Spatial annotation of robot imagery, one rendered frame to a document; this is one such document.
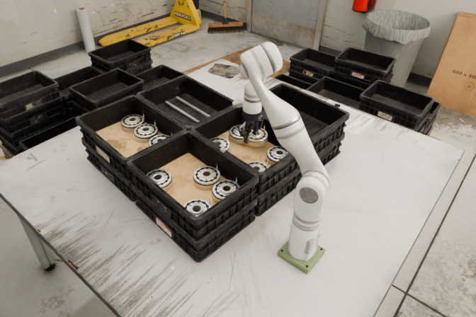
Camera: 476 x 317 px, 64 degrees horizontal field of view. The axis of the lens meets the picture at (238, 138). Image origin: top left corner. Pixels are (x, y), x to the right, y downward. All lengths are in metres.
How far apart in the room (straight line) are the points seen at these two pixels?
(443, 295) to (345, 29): 2.97
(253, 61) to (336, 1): 3.44
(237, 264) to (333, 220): 0.43
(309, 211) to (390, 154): 0.83
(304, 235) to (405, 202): 0.58
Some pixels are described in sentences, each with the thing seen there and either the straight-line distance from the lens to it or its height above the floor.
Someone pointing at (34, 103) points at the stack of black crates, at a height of 0.51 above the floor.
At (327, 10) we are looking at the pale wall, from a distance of 4.53.
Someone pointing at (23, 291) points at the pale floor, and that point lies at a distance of 2.39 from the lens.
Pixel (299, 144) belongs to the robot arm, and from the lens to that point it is 1.14.
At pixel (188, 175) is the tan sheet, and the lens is 1.49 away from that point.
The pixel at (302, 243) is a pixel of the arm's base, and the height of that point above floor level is 0.80.
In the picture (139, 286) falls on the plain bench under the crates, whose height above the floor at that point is 0.70.
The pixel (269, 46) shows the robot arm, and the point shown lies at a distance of 1.08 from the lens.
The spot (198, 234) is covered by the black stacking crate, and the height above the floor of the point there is 0.85.
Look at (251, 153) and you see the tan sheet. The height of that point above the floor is 0.83.
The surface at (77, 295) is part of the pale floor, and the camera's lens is 2.26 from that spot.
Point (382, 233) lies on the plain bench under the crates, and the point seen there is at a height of 0.70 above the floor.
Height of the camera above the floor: 1.82
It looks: 36 degrees down
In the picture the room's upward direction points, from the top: 2 degrees clockwise
